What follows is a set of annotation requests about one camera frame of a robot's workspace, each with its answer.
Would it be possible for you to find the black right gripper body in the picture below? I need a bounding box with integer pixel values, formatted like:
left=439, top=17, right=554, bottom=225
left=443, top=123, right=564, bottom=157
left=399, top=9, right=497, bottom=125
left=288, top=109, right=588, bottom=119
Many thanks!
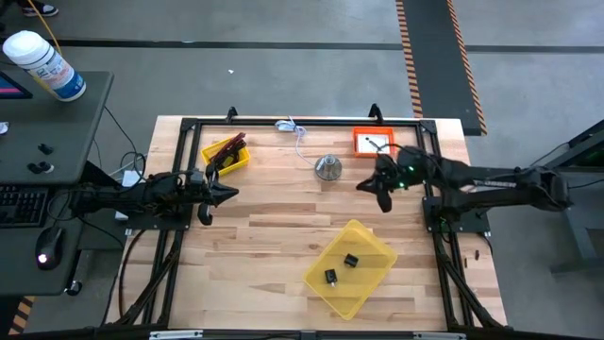
left=387, top=149, right=417, bottom=196

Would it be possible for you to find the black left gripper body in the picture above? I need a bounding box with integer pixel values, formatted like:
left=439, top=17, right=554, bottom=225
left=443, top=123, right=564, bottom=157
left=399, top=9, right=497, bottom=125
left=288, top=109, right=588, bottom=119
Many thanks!
left=186, top=169, right=210, bottom=209

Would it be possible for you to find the black cable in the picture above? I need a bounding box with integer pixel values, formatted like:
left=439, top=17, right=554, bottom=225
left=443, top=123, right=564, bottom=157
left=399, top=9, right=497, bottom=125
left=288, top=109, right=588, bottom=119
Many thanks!
left=207, top=148, right=240, bottom=178

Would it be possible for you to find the white stylus box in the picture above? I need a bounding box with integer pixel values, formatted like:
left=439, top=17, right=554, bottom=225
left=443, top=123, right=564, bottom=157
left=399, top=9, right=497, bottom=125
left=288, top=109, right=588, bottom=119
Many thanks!
left=357, top=133, right=393, bottom=155

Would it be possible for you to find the red-black braided cable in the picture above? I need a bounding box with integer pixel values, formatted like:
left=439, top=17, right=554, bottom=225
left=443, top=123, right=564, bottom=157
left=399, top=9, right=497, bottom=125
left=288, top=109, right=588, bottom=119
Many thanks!
left=210, top=131, right=248, bottom=166

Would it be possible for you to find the yellow translucent bin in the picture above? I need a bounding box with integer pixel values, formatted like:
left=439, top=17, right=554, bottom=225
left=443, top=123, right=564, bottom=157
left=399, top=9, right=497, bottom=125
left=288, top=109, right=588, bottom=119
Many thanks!
left=302, top=217, right=399, bottom=322

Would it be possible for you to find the yellow plastic basket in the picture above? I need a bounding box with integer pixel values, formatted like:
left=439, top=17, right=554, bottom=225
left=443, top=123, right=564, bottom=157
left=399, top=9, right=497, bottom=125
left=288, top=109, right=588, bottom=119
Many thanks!
left=200, top=136, right=252, bottom=178

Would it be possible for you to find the orange plastic basket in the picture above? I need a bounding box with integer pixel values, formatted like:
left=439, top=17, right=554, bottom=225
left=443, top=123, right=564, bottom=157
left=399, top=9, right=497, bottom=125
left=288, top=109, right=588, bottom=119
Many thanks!
left=352, top=126, right=397, bottom=159

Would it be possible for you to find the brushed metal lamp base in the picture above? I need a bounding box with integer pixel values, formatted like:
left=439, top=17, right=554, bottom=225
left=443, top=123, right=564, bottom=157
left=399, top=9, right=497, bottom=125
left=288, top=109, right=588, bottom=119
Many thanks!
left=313, top=153, right=344, bottom=182

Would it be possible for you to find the white power brick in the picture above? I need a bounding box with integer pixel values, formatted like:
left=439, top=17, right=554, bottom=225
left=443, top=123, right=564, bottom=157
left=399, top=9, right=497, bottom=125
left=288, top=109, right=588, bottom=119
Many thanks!
left=121, top=169, right=143, bottom=188

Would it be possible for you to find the hazard-striped black floor mat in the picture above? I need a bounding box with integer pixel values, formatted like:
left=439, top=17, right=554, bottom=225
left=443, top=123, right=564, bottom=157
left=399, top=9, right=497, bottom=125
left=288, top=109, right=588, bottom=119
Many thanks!
left=394, top=0, right=489, bottom=137

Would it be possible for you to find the black side desk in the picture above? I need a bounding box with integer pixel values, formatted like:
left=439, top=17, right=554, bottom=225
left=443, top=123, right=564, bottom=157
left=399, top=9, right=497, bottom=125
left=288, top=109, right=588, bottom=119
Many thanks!
left=0, top=70, right=115, bottom=298

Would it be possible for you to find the black computer mouse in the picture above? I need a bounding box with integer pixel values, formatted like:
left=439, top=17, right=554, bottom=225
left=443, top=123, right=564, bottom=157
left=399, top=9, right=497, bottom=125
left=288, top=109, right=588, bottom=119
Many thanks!
left=34, top=226, right=66, bottom=272

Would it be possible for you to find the black keyboard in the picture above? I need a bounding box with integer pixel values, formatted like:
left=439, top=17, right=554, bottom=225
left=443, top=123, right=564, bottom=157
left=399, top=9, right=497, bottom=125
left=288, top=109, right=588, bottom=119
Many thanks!
left=0, top=184, right=51, bottom=230

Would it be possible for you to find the grey metal stand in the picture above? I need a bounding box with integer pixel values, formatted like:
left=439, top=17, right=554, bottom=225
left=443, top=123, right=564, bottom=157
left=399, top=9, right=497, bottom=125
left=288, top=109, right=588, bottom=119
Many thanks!
left=549, top=120, right=604, bottom=276

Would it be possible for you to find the white wipes canister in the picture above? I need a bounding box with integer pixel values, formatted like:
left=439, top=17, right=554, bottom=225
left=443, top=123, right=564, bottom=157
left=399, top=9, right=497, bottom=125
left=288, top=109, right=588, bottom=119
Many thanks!
left=2, top=29, right=88, bottom=103

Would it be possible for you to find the dark tablet screen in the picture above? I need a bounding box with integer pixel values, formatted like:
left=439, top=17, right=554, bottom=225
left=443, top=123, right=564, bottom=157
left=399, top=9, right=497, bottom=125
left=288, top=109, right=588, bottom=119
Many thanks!
left=0, top=70, right=34, bottom=100

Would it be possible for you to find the person's shoe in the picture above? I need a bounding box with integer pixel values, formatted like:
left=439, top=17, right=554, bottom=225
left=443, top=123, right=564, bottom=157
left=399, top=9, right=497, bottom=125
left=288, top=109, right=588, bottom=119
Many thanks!
left=20, top=0, right=60, bottom=18

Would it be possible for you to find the black aluminium table frame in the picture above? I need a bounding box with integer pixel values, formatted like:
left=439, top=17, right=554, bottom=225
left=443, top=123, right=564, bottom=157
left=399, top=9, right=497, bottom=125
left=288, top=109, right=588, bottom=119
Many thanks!
left=101, top=103, right=510, bottom=340

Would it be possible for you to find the white lamp cable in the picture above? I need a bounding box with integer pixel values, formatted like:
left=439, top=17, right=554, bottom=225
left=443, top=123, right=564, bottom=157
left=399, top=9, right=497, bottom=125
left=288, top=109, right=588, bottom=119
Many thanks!
left=274, top=116, right=318, bottom=168

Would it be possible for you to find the silver edge bracket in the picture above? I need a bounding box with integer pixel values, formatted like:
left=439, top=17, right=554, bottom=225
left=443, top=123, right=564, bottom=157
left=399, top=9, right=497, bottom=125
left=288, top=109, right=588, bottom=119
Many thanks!
left=411, top=331, right=466, bottom=340
left=148, top=330, right=205, bottom=340

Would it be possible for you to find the yellow cord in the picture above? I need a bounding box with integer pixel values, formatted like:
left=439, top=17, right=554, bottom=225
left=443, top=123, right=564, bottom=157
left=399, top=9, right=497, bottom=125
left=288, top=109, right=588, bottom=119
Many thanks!
left=26, top=0, right=63, bottom=54

